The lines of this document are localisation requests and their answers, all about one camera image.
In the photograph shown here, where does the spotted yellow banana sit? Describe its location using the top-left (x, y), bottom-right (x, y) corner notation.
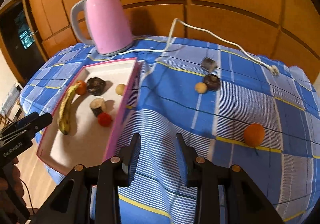
top-left (57, 83), bottom-right (80, 135)

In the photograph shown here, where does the orange tangerine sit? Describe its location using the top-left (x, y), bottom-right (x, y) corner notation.
top-left (75, 80), bottom-right (87, 95)
top-left (243, 123), bottom-right (265, 148)

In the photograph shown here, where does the red cherry tomato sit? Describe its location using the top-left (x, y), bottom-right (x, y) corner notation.
top-left (97, 112), bottom-right (113, 127)

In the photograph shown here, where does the large dark water chestnut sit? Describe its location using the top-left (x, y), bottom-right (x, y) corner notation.
top-left (86, 77), bottom-right (106, 96)

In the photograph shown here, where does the small tan round fruit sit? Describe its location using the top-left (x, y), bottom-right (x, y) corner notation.
top-left (116, 84), bottom-right (126, 96)
top-left (195, 82), bottom-right (208, 94)

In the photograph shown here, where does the small dark water chestnut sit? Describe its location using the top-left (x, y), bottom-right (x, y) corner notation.
top-left (203, 74), bottom-right (221, 91)

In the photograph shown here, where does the person's left hand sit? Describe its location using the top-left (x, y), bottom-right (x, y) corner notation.
top-left (1, 157), bottom-right (30, 223)

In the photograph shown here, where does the pink white shallow box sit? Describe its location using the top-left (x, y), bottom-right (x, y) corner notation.
top-left (37, 58), bottom-right (140, 175)

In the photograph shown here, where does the blue checkered tablecloth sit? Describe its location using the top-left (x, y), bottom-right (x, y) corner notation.
top-left (19, 35), bottom-right (320, 224)

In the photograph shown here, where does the pink electric kettle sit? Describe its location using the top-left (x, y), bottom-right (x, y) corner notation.
top-left (70, 0), bottom-right (133, 56)

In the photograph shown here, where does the white power cord with plug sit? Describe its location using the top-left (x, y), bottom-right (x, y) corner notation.
top-left (117, 18), bottom-right (281, 77)

